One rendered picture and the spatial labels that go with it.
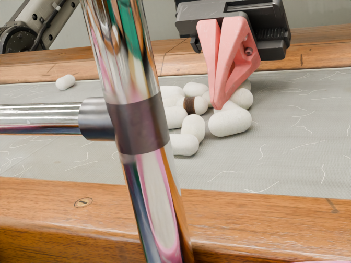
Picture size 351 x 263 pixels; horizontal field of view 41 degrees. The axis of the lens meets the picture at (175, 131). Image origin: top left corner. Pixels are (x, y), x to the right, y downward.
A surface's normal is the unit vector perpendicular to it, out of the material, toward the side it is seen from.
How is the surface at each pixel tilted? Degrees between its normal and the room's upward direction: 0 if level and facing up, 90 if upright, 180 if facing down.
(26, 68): 45
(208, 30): 58
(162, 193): 90
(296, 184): 0
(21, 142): 0
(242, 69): 15
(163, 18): 90
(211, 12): 36
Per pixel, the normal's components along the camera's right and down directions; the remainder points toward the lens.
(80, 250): -0.40, 0.42
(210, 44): -0.43, -0.13
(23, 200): -0.18, -0.91
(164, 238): 0.06, 0.38
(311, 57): -0.40, -0.35
